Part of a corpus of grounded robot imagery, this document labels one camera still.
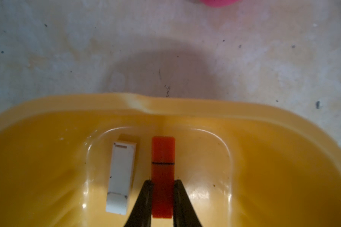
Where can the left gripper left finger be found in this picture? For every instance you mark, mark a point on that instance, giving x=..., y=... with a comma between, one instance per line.
x=141, y=213

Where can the yellow plastic storage box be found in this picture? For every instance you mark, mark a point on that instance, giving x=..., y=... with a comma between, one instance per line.
x=242, y=164

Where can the white usb flash drive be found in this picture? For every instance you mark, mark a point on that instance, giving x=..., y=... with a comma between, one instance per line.
x=120, y=179

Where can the red usb flash drive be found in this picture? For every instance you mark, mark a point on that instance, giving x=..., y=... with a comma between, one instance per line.
x=162, y=176

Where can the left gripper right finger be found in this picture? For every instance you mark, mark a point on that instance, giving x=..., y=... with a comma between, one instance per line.
x=183, y=212

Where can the white pink plush toy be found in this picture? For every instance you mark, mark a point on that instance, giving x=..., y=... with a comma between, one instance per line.
x=218, y=3

